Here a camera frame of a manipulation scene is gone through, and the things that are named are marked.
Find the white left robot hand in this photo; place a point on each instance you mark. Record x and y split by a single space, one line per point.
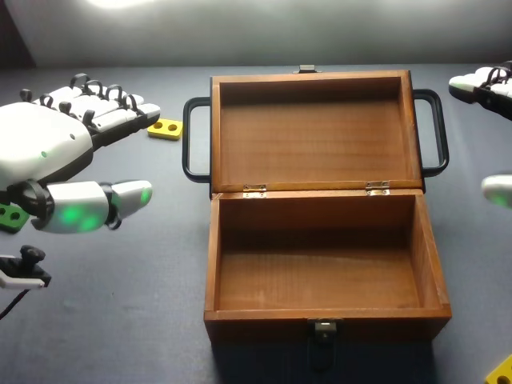
40 140

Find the yellow block with holes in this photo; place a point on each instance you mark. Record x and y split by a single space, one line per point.
503 374

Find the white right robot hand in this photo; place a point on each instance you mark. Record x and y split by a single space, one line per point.
468 83

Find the green two-hole block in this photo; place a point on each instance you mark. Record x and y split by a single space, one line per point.
14 222

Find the grey table cloth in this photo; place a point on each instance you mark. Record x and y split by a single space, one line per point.
120 320

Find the yellow two-hole block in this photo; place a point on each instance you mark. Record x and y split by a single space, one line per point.
165 133

